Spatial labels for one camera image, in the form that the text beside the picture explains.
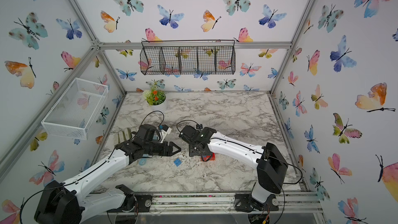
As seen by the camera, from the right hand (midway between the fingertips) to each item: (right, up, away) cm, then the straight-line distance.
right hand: (197, 150), depth 79 cm
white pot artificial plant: (-26, +27, +19) cm, 42 cm away
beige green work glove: (-46, +4, +17) cm, 49 cm away
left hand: (-10, +1, 0) cm, 10 cm away
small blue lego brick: (-11, -8, +7) cm, 16 cm away
